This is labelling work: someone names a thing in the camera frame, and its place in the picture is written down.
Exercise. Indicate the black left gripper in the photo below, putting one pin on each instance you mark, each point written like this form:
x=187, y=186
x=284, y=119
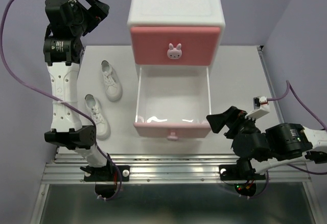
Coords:
x=99, y=9

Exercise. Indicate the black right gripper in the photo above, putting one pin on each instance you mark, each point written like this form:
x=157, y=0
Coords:
x=232, y=117

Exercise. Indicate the light pink drawer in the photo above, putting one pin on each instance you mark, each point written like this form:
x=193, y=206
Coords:
x=173, y=102

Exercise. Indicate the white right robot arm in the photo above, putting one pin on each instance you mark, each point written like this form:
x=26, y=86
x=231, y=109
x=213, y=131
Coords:
x=290, y=142

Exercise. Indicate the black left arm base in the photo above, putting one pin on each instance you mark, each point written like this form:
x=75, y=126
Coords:
x=108, y=173

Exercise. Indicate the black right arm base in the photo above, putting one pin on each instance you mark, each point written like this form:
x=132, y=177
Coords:
x=242, y=171

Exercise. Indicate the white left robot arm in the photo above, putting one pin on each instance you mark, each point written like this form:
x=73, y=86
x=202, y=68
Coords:
x=63, y=58

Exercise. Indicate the white sneaker far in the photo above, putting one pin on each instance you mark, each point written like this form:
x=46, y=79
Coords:
x=113, y=88

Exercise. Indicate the white sneaker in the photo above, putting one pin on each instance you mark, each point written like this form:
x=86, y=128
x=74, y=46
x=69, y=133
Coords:
x=94, y=108
x=113, y=88

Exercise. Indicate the white sneaker near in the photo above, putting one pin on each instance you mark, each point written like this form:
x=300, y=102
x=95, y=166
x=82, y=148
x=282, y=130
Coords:
x=94, y=108

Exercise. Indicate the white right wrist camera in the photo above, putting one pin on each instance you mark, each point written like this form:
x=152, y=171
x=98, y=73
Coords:
x=261, y=108

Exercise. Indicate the white shoe cabinet frame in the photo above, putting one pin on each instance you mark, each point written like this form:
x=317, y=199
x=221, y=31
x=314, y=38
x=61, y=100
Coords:
x=177, y=13

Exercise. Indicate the aluminium mounting rail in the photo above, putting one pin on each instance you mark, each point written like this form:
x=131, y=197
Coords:
x=144, y=169

